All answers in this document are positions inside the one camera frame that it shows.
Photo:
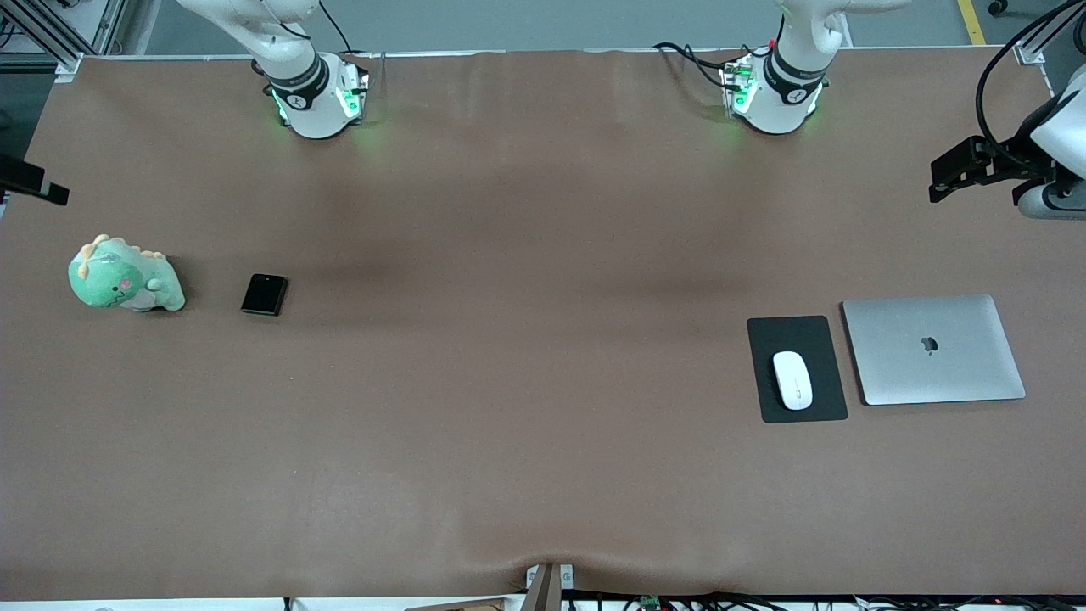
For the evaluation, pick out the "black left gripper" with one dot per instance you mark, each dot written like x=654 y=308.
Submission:
x=1010 y=160

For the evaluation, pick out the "black phone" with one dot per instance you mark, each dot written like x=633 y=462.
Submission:
x=264 y=294

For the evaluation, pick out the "white computer mouse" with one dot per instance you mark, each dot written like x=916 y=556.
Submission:
x=792 y=382

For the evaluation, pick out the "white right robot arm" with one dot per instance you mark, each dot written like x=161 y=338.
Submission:
x=305 y=110

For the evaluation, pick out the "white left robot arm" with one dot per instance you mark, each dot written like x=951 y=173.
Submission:
x=776 y=106

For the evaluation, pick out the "black mouse pad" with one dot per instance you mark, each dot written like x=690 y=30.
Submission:
x=827 y=339

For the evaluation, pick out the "green dinosaur plush toy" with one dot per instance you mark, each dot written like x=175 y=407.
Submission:
x=110 y=284

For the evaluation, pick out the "black caster wheel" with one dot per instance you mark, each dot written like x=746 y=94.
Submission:
x=999 y=7

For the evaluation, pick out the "silver closed laptop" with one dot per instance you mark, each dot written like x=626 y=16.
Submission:
x=933 y=373

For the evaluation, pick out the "brown table cover sheet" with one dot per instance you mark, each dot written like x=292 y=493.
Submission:
x=543 y=441

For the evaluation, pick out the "aluminium frame profile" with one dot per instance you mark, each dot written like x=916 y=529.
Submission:
x=1031 y=55
x=34 y=30

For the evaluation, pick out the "metal table bracket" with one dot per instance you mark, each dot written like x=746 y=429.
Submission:
x=566 y=579

